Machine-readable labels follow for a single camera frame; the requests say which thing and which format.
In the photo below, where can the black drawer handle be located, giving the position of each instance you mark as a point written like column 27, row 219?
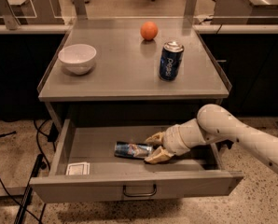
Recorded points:
column 139, row 191

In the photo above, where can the orange fruit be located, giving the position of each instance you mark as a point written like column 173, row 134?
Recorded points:
column 149, row 30

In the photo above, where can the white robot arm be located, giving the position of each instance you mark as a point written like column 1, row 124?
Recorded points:
column 213, row 124

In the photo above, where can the blue pepsi can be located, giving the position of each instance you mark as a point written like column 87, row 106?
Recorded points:
column 170, row 60

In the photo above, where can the white ceramic bowl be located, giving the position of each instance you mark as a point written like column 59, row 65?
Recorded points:
column 78, row 59

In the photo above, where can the left background lab bench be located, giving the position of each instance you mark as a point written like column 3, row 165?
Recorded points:
column 36, row 11

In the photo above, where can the white card in drawer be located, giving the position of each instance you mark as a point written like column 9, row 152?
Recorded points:
column 78, row 168

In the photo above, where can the grey metal cabinet table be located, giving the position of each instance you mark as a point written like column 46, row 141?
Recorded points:
column 127, row 68

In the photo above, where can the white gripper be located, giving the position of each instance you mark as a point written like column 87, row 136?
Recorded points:
column 172, row 139

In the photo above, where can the background lab bench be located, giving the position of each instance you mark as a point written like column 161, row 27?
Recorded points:
column 36, row 11
column 245, row 12

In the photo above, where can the black power strip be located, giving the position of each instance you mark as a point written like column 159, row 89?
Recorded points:
column 26, row 199

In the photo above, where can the right background lab bench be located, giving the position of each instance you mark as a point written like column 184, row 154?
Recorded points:
column 245, row 12

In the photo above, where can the open grey top drawer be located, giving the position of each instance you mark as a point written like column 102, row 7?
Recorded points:
column 197, row 173

